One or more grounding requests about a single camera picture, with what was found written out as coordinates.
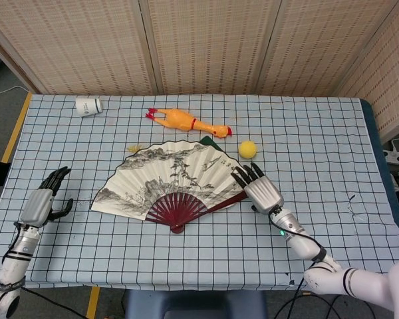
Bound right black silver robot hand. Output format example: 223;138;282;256
231;162;285;215

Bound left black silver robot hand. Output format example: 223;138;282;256
19;166;74;230

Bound paper folding fan red ribs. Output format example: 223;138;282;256
90;139;249;235

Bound yellow foam ball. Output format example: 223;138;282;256
238;140;259;160

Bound green yellow scouring sponge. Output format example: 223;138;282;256
199;135;223;150

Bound yellow rubber chicken toy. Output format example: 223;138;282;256
145;107;234;138

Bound white paper cup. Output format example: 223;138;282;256
74;96;104;118

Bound blue checkered tablecloth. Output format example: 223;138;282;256
0;93;399;292

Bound black floor cable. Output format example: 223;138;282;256
274;277;376;319

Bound white floor cable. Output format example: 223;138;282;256
0;85;31;100

